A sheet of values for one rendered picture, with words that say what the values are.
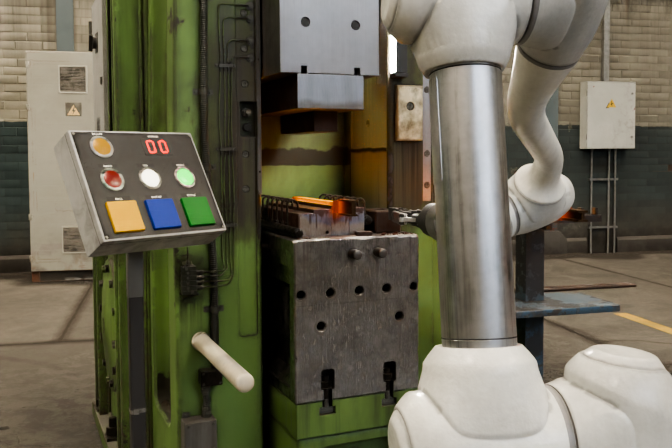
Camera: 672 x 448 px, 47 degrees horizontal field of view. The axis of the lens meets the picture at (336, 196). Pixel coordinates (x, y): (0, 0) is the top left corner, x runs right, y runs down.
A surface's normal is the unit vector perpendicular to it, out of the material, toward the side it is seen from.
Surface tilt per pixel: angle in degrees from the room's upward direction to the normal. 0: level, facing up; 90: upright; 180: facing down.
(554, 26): 135
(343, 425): 90
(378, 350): 90
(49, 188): 90
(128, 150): 60
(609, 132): 90
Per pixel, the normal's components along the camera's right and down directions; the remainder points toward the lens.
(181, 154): 0.64, -0.47
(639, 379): 0.06, -0.48
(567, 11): 0.24, 0.62
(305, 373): 0.39, 0.04
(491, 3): 0.19, 0.00
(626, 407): -0.26, -0.07
